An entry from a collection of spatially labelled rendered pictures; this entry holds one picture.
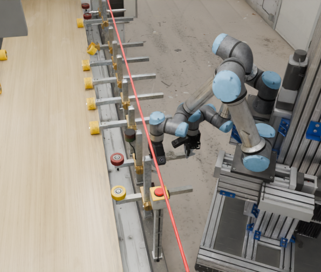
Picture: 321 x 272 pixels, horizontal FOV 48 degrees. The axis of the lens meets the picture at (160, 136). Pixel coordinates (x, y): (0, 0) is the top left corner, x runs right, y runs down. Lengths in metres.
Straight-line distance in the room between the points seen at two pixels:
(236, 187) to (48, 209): 1.01
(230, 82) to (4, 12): 1.28
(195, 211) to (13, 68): 1.82
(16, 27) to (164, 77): 4.20
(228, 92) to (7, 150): 1.38
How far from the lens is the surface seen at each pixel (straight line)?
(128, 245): 2.09
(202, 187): 3.17
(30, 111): 2.55
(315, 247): 2.81
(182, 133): 1.75
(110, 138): 2.66
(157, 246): 1.84
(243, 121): 1.61
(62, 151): 2.21
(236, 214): 2.79
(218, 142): 3.60
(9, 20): 0.26
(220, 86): 1.50
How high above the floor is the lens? 2.41
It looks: 42 degrees down
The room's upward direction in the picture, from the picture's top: 2 degrees clockwise
